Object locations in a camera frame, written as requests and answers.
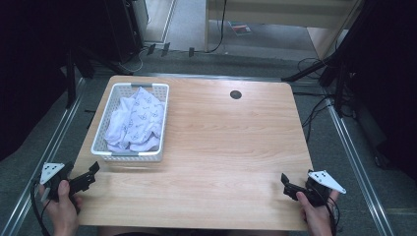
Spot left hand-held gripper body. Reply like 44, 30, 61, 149
39, 161, 76, 203

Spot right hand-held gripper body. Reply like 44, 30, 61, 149
304, 169, 347, 208

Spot white plastic basket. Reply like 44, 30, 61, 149
90, 82, 170, 163

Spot white patterned cloth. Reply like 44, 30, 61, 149
104, 86, 166, 153

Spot person's right hand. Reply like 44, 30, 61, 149
295, 189, 340, 236

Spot person's left hand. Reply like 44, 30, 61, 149
38, 179, 84, 236

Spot dark curtain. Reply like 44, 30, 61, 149
0, 0, 109, 161
330, 0, 417, 181

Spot black tripod stand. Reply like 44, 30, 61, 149
280, 38, 353, 118

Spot black cabinet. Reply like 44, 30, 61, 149
103, 0, 149, 65

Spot booklet on floor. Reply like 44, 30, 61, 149
228, 21, 253, 36

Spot light wooden furniture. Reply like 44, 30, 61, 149
204, 0, 363, 61

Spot metal floor rail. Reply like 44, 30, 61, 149
324, 88, 396, 236
0, 78, 88, 236
132, 72, 326, 87

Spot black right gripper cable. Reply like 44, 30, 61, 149
323, 196, 342, 236

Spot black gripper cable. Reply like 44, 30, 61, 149
323, 196, 342, 236
30, 179, 52, 236

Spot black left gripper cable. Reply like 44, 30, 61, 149
30, 179, 52, 236

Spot black floor cables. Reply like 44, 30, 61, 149
292, 57, 338, 144

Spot black hanging cable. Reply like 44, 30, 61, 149
206, 0, 228, 54

